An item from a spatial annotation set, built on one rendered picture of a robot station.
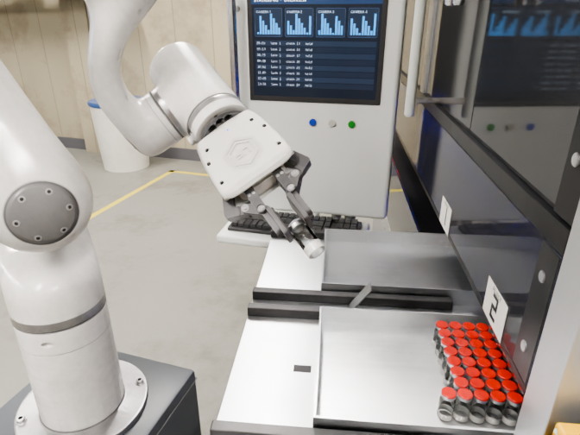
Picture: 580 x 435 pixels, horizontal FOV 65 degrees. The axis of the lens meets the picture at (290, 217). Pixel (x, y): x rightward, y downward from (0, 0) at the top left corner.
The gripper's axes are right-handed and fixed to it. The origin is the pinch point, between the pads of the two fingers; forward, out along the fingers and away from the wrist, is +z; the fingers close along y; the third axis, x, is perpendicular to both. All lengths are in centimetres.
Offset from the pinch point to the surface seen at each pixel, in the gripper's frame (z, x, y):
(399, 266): -3, 57, 17
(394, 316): 8.9, 39.9, 7.0
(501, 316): 20.6, 22.7, 17.0
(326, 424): 18.4, 21.1, -11.7
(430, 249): -3, 64, 27
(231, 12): -84, 40, 24
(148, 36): -377, 245, 13
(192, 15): -349, 232, 57
